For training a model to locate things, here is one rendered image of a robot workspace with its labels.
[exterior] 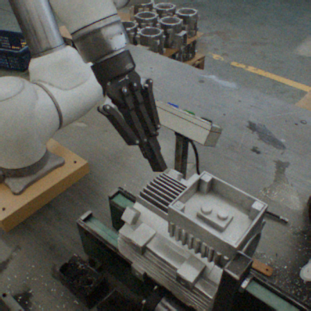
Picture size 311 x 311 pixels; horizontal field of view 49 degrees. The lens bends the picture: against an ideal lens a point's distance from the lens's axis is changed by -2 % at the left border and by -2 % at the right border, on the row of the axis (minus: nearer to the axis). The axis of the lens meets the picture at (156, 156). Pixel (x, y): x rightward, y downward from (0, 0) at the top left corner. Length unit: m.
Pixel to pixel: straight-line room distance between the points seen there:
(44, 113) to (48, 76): 0.11
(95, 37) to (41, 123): 0.42
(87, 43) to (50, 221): 0.55
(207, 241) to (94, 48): 0.35
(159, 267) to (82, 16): 0.43
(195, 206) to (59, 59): 0.60
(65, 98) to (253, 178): 0.60
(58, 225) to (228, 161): 0.56
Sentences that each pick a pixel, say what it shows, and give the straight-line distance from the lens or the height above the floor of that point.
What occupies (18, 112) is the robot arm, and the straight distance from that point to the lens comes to 0.91.
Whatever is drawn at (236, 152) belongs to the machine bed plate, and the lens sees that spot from 1.17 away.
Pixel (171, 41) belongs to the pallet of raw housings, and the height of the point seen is 0.42.
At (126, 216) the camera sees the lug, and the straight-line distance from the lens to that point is 0.60.
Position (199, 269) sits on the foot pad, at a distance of 0.55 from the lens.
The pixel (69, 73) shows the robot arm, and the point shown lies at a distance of 1.01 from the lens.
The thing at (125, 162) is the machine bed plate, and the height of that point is 0.80.
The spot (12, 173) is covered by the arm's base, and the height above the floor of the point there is 0.89.
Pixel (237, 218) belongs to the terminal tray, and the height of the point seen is 1.12.
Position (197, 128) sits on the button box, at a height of 1.07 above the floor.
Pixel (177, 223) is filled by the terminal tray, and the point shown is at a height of 1.12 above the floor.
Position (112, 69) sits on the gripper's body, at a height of 1.28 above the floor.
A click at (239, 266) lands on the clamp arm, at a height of 1.25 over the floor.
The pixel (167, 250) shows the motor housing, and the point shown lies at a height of 1.06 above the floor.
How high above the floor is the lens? 1.55
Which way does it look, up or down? 42 degrees down
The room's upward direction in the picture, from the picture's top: straight up
